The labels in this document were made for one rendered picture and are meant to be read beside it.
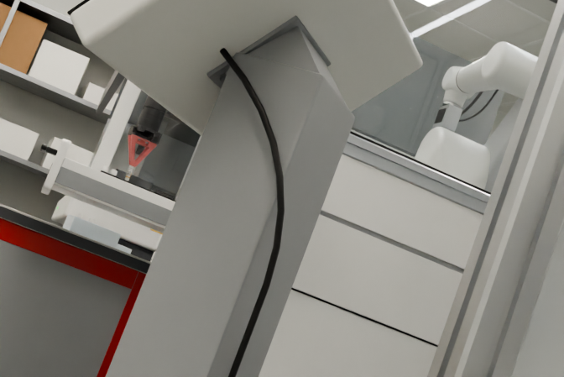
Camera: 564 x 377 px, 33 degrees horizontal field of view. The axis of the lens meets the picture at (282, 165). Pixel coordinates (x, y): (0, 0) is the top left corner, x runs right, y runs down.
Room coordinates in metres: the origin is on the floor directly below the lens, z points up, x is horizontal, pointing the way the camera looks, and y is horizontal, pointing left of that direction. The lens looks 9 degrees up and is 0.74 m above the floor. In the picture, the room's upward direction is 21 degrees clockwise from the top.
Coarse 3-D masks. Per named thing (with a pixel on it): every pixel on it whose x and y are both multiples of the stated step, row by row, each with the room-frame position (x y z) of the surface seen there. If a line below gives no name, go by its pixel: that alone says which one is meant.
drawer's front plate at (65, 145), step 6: (60, 144) 1.97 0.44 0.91; (66, 144) 1.97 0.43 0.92; (60, 150) 1.97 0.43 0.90; (66, 150) 1.97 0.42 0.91; (60, 156) 1.97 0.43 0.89; (54, 162) 1.97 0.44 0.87; (60, 162) 1.97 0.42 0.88; (54, 168) 1.97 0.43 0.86; (48, 174) 1.97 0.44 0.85; (54, 174) 1.97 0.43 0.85; (48, 180) 1.97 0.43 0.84; (54, 180) 1.97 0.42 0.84; (48, 186) 1.97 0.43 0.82; (42, 192) 2.23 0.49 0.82; (48, 192) 2.10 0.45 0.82
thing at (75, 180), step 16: (64, 160) 1.99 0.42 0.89; (64, 176) 1.99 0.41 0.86; (80, 176) 2.00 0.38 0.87; (96, 176) 2.00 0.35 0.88; (112, 176) 2.01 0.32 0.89; (64, 192) 2.16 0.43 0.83; (80, 192) 2.00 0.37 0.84; (96, 192) 2.00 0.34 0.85; (112, 192) 2.01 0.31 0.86; (128, 192) 2.02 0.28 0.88; (144, 192) 2.03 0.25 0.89; (112, 208) 2.04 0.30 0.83; (128, 208) 2.02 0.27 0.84; (144, 208) 2.03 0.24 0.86; (160, 208) 2.03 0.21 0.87; (144, 224) 2.20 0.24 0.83; (160, 224) 2.04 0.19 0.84
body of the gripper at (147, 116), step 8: (144, 112) 2.41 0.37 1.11; (152, 112) 2.40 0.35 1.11; (160, 112) 2.41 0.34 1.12; (144, 120) 2.41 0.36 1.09; (152, 120) 2.41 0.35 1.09; (160, 120) 2.42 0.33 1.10; (136, 128) 2.42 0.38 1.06; (144, 128) 2.38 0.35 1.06; (152, 128) 2.41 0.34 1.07; (144, 136) 2.42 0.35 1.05; (160, 136) 2.40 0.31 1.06
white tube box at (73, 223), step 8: (72, 216) 2.37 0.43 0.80; (64, 224) 2.41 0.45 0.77; (72, 224) 2.34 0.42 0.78; (80, 224) 2.35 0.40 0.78; (88, 224) 2.36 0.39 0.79; (96, 224) 2.36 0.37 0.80; (80, 232) 2.35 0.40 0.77; (88, 232) 2.36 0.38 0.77; (96, 232) 2.37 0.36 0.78; (104, 232) 2.37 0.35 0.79; (112, 232) 2.38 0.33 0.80; (96, 240) 2.37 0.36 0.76; (104, 240) 2.38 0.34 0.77; (112, 240) 2.38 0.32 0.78
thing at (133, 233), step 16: (112, 80) 3.80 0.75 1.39; (128, 96) 2.92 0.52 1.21; (96, 112) 4.66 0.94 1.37; (128, 112) 2.92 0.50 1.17; (112, 128) 2.92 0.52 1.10; (112, 144) 2.92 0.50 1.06; (96, 160) 2.91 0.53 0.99; (64, 208) 3.17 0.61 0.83; (80, 208) 2.92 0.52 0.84; (96, 208) 2.92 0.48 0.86; (112, 224) 2.94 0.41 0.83; (128, 224) 2.95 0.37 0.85; (128, 240) 2.96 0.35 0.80; (144, 240) 2.96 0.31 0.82; (144, 256) 2.99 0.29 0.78
